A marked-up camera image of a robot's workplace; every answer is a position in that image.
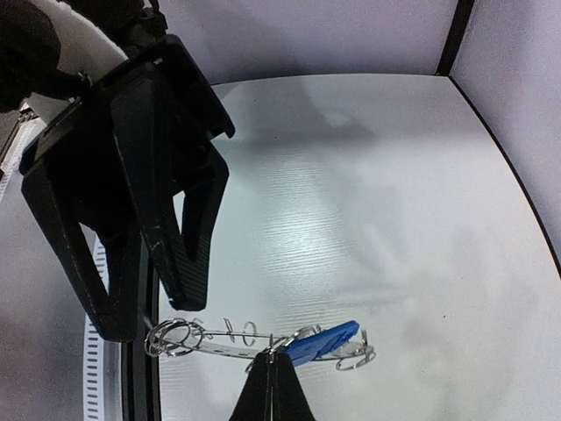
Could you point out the white slotted cable duct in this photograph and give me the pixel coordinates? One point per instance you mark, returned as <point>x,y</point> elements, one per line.
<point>51,356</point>

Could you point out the metal keyring disc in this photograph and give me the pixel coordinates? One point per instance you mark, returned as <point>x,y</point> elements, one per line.
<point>177,337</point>

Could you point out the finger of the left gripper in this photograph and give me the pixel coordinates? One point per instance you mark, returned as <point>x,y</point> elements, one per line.
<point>88,221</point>

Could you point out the right black frame post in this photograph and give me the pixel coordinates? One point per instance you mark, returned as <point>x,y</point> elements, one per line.
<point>456,33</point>

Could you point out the key with blue tag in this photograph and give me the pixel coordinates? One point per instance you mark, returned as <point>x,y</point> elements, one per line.
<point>313,347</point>

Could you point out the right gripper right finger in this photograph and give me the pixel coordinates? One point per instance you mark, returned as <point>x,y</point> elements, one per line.
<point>288,401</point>

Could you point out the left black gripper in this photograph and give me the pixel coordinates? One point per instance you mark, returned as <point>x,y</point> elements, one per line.
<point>163,126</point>

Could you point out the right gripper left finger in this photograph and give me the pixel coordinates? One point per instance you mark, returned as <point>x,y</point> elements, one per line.
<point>255,400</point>

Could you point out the black front aluminium rail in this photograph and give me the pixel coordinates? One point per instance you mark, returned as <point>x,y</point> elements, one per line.
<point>140,373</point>

